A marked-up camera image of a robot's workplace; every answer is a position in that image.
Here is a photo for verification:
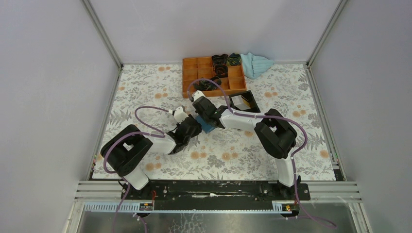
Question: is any blue leather card holder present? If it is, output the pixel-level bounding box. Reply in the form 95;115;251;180
195;116;215;133

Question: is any orange compartment tray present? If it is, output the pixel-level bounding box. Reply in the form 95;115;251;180
182;54;247;99

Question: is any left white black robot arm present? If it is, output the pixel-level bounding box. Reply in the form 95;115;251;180
101;115;202;200

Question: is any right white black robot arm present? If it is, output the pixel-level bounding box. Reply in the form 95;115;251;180
192;96;298;200

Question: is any white card in box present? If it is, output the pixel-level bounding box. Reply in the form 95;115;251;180
232;95;242;111

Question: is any gold card in box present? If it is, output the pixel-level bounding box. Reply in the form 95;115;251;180
239;97;254;111

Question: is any black card box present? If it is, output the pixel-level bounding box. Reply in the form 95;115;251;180
229;90;261;113

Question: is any black tangled band pile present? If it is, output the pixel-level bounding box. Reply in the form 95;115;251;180
193;76;222;91

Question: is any black rolled band centre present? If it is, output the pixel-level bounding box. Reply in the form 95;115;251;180
214;64;228;78

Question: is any black rolled band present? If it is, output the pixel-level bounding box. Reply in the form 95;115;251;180
211;53;228;67
214;64;228;78
226;53;241;67

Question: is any black rolled band left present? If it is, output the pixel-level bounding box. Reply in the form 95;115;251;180
211;53;228;67

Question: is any black rolled band top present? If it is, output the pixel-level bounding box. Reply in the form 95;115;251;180
226;53;241;67

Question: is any light blue folded cloth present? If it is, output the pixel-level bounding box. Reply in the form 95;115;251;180
240;52;275;80

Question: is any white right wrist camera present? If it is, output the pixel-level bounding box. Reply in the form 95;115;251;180
192;90;205;102

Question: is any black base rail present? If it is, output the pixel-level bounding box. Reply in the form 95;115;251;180
121;180;311;211

